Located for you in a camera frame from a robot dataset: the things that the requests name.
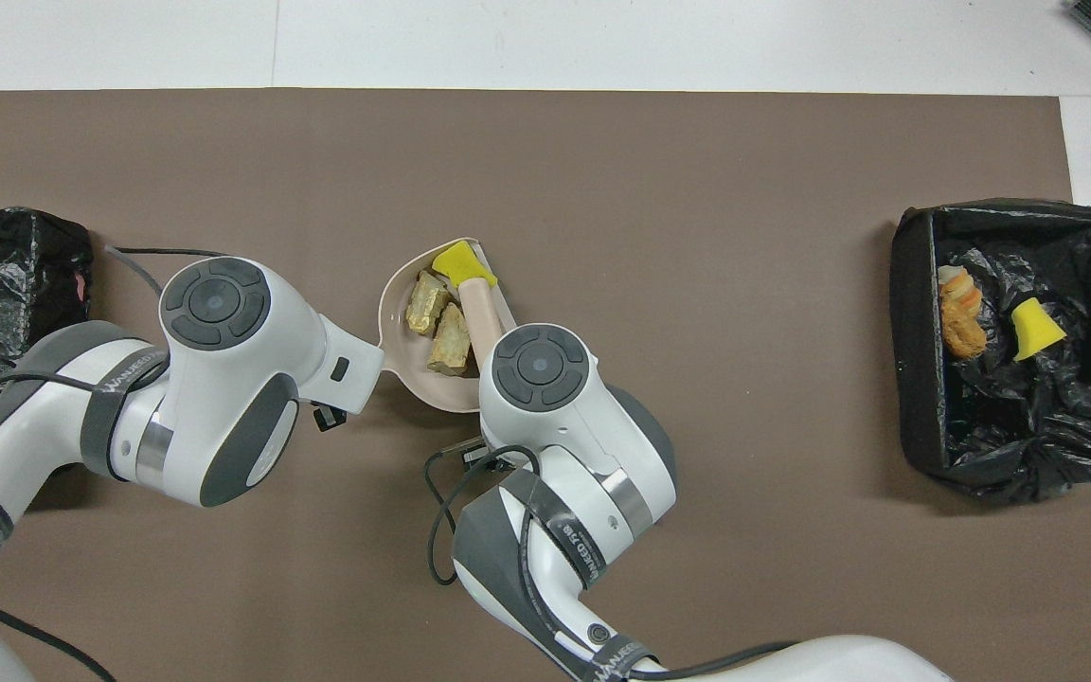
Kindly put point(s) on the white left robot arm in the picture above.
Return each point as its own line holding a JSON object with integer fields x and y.
{"x": 223, "y": 379}

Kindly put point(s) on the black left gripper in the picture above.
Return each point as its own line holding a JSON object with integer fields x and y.
{"x": 329, "y": 417}

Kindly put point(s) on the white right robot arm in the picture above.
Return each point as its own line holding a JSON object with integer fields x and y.
{"x": 564, "y": 445}

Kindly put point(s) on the yellow sponge wedge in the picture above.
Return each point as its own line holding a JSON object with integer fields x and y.
{"x": 1033, "y": 327}

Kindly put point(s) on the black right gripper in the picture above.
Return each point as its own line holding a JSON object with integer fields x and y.
{"x": 481, "y": 456}

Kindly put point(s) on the brown bread-like foam chunk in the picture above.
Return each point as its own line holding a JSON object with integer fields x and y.
{"x": 967, "y": 336}

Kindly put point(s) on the cream and orange foam chunk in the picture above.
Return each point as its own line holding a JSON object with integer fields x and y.
{"x": 957, "y": 284}

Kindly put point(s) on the beige hand brush black bristles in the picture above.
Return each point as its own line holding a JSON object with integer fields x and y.
{"x": 483, "y": 313}

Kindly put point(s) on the yellow sponge piece black dot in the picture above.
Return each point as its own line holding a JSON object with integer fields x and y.
{"x": 456, "y": 258}

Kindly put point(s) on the beige plastic dustpan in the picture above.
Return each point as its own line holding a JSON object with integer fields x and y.
{"x": 403, "y": 358}

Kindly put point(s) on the brown table mat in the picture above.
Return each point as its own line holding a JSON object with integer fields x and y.
{"x": 697, "y": 189}

